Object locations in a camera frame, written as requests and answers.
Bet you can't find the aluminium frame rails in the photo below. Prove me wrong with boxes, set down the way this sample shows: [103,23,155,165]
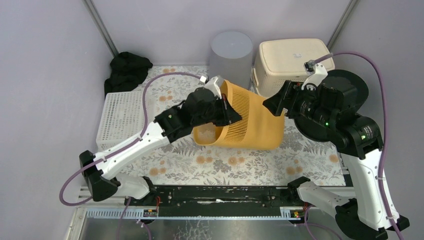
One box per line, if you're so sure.
[64,0,385,240]

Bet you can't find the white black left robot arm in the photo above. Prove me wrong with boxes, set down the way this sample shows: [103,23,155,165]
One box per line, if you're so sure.
[79,87,242,206]

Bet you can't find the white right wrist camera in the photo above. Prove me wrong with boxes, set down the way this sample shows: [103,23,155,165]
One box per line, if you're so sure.
[301,60,328,91]

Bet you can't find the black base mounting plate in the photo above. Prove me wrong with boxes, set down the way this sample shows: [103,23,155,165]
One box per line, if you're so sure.
[124,185,308,220]

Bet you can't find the black crumpled cloth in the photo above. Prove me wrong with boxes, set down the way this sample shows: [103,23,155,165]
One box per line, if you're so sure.
[104,51,153,95]

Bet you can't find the floral patterned table mat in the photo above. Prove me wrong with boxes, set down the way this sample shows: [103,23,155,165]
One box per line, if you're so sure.
[96,65,347,187]

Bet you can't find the black bin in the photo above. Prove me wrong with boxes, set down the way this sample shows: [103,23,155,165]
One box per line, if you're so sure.
[294,69,369,142]

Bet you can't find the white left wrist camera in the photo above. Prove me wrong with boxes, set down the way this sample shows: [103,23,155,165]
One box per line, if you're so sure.
[199,75,225,99]

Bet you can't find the yellow perforated waste bin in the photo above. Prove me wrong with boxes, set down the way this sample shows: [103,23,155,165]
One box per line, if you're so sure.
[192,80,285,150]

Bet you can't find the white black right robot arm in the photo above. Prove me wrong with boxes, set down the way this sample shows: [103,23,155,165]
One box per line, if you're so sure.
[263,76,410,240]

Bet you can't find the white perforated plastic basket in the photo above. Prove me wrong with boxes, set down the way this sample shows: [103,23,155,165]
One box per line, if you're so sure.
[96,91,156,152]

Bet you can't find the cream large plastic basket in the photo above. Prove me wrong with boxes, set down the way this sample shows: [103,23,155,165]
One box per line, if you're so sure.
[251,38,330,98]

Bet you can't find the grey bin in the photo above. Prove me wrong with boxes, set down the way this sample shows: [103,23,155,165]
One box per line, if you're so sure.
[208,31,254,90]

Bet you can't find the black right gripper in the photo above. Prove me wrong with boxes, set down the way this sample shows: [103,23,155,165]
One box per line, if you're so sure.
[262,79,335,128]

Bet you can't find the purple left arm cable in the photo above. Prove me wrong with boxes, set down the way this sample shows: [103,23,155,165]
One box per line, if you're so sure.
[58,71,205,240]

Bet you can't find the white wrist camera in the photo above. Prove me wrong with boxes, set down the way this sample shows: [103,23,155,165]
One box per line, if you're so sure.
[301,60,328,91]
[199,75,225,99]

